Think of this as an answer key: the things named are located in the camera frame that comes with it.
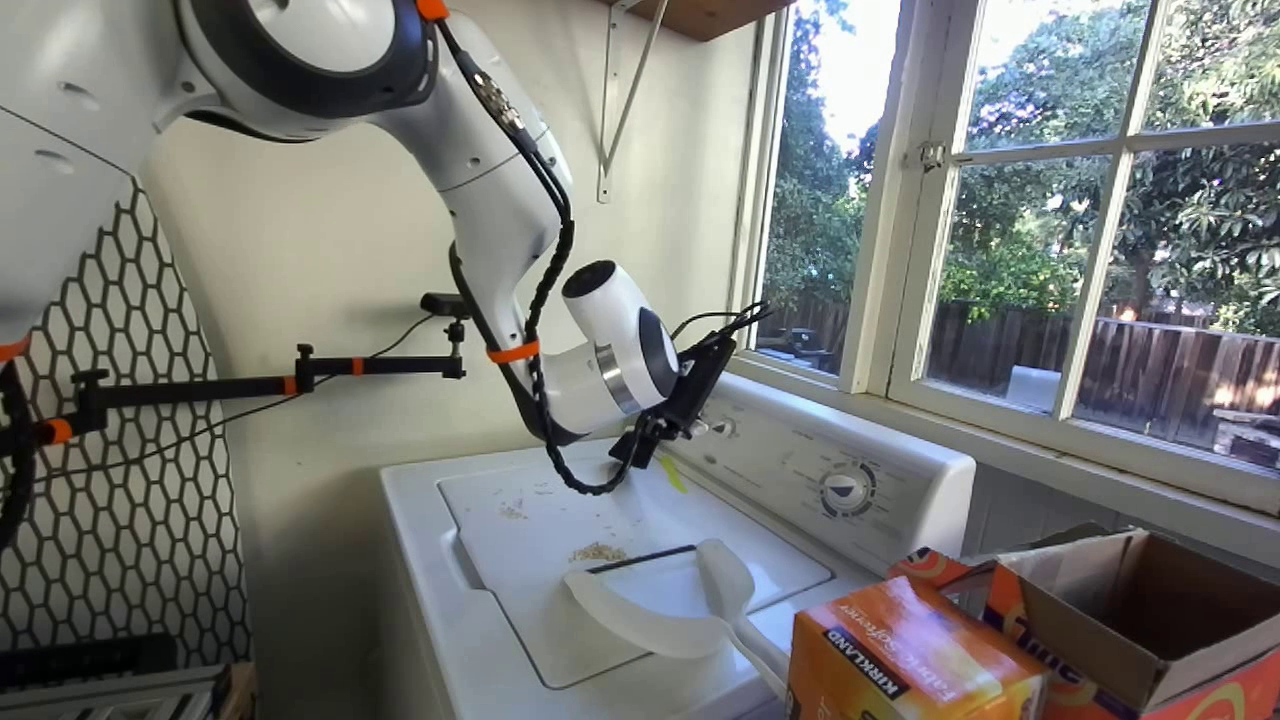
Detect brown wooden shelf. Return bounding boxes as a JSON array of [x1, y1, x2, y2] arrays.
[[624, 0, 795, 46]]

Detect white honeycomb pattern panel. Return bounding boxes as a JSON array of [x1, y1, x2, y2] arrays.
[[0, 185, 256, 671]]

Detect black stereo camera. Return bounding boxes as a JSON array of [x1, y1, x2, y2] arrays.
[[419, 290, 482, 325]]

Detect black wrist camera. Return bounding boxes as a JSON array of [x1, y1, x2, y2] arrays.
[[666, 299, 772, 362]]

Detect white window frame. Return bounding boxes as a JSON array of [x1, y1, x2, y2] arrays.
[[723, 0, 1280, 515]]

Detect open brown cardboard box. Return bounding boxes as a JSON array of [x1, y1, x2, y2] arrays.
[[892, 523, 1280, 720]]

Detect wooden garden fence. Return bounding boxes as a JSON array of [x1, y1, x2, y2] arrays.
[[755, 297, 1280, 473]]

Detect white washing machine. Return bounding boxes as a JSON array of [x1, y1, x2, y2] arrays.
[[375, 356, 986, 720]]

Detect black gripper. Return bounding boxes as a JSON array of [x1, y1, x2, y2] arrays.
[[610, 333, 735, 473]]

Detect yellow tape strip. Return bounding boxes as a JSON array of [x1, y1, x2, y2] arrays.
[[657, 454, 696, 502]]

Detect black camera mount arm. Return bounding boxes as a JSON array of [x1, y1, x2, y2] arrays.
[[0, 313, 472, 454]]

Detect orange Kirkland cardboard box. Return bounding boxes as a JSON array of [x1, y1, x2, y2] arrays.
[[789, 571, 1051, 720]]

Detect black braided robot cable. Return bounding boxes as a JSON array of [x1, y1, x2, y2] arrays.
[[435, 13, 631, 502]]

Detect scattered debris crumbs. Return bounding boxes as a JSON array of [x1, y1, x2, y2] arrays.
[[568, 535, 631, 571]]

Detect black ribbed bar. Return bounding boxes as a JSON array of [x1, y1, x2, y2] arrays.
[[0, 633, 185, 696]]

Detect large washer cycle dial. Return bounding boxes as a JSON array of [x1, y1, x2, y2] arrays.
[[811, 458, 883, 523]]

